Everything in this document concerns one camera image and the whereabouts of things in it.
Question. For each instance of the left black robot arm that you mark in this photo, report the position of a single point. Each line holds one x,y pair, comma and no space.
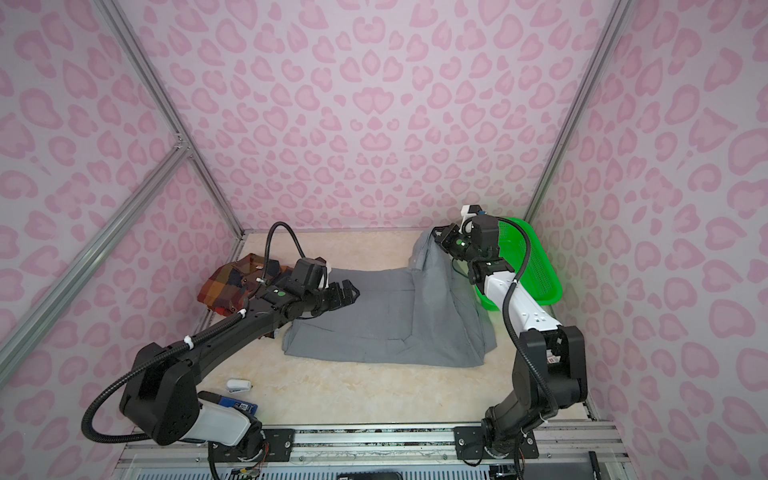
162,399

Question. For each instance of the corner aluminium post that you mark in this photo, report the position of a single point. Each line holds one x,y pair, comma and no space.
126,37
617,21

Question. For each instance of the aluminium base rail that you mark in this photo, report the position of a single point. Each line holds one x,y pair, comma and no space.
581,449

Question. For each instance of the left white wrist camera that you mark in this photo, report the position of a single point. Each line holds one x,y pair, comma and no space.
325,270

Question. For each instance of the left corner aluminium post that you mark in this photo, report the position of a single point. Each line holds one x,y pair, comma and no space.
126,37

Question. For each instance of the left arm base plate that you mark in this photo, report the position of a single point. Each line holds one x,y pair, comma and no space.
276,444

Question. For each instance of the grey long sleeve shirt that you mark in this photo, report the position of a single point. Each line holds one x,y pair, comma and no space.
425,314

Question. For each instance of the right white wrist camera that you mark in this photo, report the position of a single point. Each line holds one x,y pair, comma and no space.
468,212

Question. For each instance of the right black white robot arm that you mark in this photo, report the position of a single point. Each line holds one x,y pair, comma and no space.
549,372

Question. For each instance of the small white device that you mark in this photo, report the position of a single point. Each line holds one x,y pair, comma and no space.
238,385

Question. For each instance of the diagonal aluminium frame bar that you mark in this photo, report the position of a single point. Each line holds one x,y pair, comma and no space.
39,319

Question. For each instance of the right corner aluminium post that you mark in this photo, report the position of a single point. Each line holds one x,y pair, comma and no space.
617,21

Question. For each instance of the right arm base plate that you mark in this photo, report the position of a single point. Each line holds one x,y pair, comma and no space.
471,445

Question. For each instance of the folded plaid flannel shirt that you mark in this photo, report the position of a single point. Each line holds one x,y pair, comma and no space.
225,292

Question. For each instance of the blue black tool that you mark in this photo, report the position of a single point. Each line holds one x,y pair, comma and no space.
241,405

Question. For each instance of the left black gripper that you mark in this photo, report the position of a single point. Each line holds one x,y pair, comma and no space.
339,299

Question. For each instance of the green plastic basket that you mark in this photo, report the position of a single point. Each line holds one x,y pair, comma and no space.
517,242

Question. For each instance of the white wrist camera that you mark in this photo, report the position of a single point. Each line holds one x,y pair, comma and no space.
325,270
468,212

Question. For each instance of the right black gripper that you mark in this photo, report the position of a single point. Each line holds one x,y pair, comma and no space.
450,230

